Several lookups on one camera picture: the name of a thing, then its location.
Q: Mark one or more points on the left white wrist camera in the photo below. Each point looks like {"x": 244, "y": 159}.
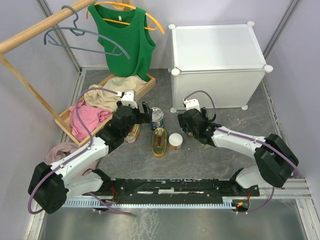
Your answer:
{"x": 128, "y": 98}

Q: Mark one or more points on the oval sardine tin left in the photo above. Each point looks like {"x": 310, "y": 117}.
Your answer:
{"x": 133, "y": 134}

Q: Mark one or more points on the white plastic cube cabinet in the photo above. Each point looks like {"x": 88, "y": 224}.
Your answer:
{"x": 219, "y": 65}

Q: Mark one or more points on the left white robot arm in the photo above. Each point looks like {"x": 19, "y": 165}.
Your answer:
{"x": 52, "y": 184}

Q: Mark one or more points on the wooden clothes rack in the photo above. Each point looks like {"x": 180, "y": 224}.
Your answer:
{"x": 46, "y": 67}

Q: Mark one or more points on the grey clothes hanger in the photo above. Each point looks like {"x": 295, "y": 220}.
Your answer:
{"x": 82, "y": 35}

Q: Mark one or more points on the green tank top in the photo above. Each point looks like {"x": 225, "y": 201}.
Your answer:
{"x": 137, "y": 42}

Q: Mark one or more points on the wooden tray base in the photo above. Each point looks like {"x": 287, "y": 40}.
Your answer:
{"x": 107, "y": 100}

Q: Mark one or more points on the orange clothes hanger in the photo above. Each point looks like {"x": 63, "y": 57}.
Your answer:
{"x": 155, "y": 22}

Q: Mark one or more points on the white slotted cable duct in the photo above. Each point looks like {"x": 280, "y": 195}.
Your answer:
{"x": 91, "y": 202}

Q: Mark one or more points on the pink cloth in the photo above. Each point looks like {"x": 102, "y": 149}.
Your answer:
{"x": 91, "y": 116}

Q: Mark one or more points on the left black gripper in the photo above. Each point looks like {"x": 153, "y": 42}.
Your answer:
{"x": 143, "y": 117}

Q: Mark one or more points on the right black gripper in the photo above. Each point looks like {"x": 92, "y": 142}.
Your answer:
{"x": 203, "y": 115}

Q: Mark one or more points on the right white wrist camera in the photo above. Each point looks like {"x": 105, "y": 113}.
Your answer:
{"x": 191, "y": 104}

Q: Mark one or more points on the mauve cloth on floor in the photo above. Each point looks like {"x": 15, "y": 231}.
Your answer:
{"x": 64, "y": 149}

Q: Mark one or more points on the oval sardine tin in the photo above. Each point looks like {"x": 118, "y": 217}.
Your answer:
{"x": 159, "y": 142}
{"x": 133, "y": 134}

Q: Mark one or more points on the small cup white lid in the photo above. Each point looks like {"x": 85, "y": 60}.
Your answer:
{"x": 175, "y": 141}

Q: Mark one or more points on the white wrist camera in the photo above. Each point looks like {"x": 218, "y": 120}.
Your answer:
{"x": 128, "y": 98}
{"x": 191, "y": 104}

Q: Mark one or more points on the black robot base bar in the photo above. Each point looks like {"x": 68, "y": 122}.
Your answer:
{"x": 173, "y": 191}

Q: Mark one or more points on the blue soup can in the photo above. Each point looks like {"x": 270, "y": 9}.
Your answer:
{"x": 189, "y": 132}

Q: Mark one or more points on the oval sardine tin centre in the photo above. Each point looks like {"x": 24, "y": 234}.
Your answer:
{"x": 159, "y": 142}

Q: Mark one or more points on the dark blue tin can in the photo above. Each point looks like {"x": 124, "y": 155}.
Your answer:
{"x": 157, "y": 118}

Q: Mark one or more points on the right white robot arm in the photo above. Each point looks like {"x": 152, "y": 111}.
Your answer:
{"x": 274, "y": 160}

